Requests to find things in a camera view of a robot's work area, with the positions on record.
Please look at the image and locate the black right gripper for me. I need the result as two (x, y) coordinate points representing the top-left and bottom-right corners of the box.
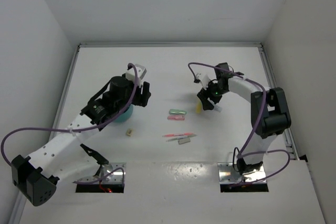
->
(197, 79), (228, 110)

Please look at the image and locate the yellow highlighter marker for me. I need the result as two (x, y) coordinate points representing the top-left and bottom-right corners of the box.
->
(195, 101), (203, 114)

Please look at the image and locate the light blue highlighter marker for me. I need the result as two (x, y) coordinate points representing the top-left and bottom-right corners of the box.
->
(214, 105), (222, 112)

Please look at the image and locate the teal round organizer container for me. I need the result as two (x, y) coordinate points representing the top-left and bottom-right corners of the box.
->
(114, 104), (133, 123)

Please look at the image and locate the green highlighter marker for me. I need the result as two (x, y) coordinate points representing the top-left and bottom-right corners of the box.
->
(169, 109), (187, 115)

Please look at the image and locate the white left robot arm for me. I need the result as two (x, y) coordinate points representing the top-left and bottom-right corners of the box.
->
(10, 74), (151, 207)

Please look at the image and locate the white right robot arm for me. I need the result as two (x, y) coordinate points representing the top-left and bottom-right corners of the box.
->
(193, 62), (291, 175)

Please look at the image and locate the small beige eraser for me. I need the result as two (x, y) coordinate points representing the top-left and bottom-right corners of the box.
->
(126, 129), (133, 136)

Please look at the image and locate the red thin pen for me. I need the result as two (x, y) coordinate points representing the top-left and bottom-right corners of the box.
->
(162, 133), (194, 137)

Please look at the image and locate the grey rectangular eraser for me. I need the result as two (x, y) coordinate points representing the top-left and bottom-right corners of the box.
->
(178, 138), (191, 145)

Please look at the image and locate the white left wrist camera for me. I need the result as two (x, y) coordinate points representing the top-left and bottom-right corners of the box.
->
(125, 64), (147, 82)

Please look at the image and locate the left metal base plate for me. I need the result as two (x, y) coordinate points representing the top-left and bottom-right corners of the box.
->
(98, 163), (126, 184)

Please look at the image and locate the metal base plate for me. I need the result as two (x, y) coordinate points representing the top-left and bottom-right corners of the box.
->
(98, 163), (126, 184)
(217, 162), (266, 184)

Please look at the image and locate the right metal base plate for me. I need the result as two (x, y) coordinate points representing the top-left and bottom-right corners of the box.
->
(217, 162), (266, 184)

